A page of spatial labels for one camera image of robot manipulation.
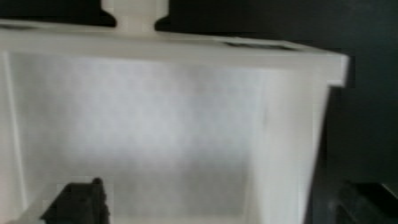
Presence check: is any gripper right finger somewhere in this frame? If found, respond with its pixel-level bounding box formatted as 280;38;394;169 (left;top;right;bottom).
335;182;398;224

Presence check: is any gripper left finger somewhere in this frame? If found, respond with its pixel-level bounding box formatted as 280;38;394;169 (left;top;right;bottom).
38;178;109;224

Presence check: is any white front drawer box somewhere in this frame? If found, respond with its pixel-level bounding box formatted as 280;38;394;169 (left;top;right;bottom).
0;0;348;224

